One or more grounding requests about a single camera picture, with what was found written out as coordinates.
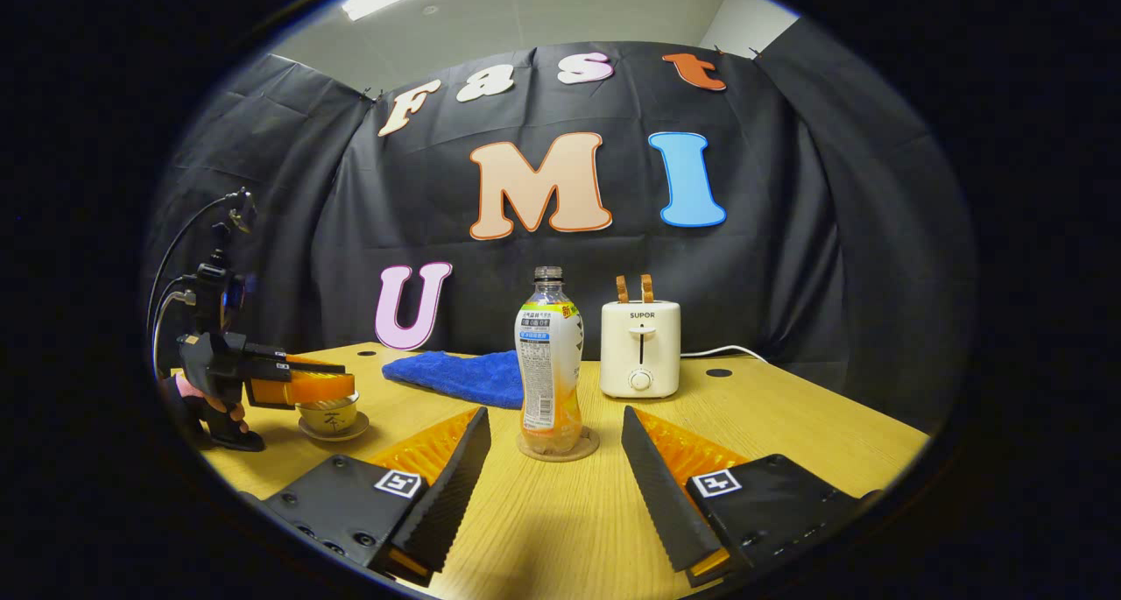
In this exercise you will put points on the black backdrop cloth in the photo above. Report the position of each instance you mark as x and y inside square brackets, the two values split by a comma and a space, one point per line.
[306, 232]

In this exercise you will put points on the blue towel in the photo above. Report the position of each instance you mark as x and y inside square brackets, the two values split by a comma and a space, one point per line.
[464, 377]

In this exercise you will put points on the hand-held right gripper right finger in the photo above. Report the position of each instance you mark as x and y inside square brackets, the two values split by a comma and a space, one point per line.
[657, 495]

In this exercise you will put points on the cream toaster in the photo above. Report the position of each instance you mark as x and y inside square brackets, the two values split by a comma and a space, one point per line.
[639, 346]

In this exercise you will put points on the clear water bottle orange drink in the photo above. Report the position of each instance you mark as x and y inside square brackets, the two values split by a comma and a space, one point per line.
[547, 363]

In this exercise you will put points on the round wooden coaster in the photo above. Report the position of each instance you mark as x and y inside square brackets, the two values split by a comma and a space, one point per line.
[588, 447]

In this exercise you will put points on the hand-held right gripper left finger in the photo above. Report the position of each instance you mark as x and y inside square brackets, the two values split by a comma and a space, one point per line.
[442, 495]

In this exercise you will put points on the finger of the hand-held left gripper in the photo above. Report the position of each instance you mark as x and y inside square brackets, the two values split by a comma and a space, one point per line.
[306, 388]
[289, 359]

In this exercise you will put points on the white ceramic teacup lid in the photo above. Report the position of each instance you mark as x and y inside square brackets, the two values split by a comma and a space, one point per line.
[348, 398]

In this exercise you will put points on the toast slice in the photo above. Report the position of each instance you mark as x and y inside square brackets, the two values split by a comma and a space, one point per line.
[622, 289]
[647, 288]

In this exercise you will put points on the white ceramic saucer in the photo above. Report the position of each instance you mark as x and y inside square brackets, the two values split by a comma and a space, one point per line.
[350, 434]

